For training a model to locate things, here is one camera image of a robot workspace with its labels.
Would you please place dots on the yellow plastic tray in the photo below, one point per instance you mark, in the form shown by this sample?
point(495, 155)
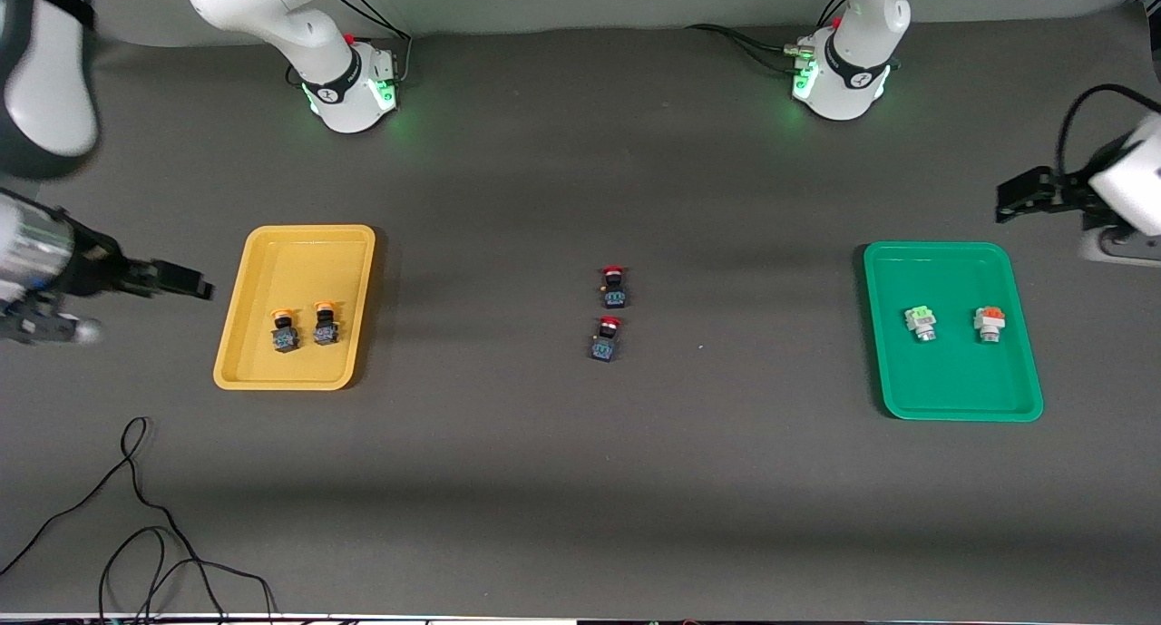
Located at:
point(290, 262)

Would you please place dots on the yellow mushroom push button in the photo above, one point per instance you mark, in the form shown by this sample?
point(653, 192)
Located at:
point(326, 326)
point(284, 332)

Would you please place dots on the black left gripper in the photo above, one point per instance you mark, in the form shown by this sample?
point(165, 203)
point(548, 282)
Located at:
point(1063, 195)

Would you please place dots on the green plastic tray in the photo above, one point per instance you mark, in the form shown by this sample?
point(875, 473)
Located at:
point(952, 371)

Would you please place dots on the green push button orange base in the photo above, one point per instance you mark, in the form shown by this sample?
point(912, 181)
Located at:
point(989, 324)

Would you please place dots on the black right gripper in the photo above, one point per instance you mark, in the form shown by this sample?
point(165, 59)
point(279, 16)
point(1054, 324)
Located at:
point(95, 261)

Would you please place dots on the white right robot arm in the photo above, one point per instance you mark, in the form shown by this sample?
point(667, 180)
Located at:
point(336, 90)

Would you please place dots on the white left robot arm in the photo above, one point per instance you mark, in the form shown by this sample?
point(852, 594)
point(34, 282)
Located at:
point(848, 72)

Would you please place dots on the red mushroom push button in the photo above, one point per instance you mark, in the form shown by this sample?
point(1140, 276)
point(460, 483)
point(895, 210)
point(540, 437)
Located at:
point(616, 289)
point(606, 342)

